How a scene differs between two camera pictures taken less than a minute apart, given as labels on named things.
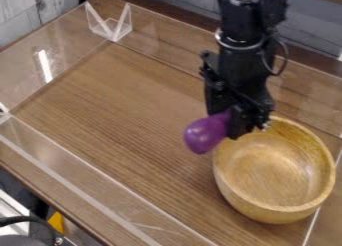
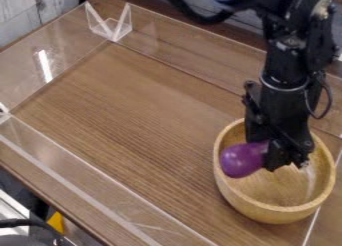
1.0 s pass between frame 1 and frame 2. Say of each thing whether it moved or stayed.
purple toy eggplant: moved
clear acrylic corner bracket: stayed
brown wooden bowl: stayed
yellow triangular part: stayed
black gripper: moved
